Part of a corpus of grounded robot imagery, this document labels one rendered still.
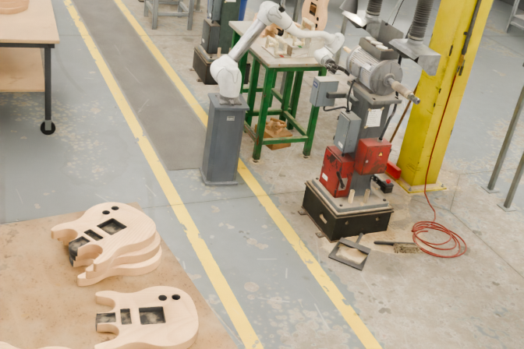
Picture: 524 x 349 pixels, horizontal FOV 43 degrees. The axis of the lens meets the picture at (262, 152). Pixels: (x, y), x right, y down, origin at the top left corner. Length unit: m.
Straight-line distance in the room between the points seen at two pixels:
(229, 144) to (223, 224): 0.68
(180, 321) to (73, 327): 0.41
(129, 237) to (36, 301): 0.47
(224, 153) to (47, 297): 2.71
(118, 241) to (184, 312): 0.45
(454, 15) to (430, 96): 0.69
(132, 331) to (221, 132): 2.78
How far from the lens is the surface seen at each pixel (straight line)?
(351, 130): 4.78
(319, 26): 5.72
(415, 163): 5.94
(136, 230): 3.09
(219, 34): 7.28
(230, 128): 5.24
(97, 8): 9.46
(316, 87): 4.82
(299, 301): 4.45
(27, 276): 3.06
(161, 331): 2.73
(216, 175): 5.43
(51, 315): 2.86
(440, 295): 4.86
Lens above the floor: 2.82
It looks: 28 degrees down
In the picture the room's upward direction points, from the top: 9 degrees clockwise
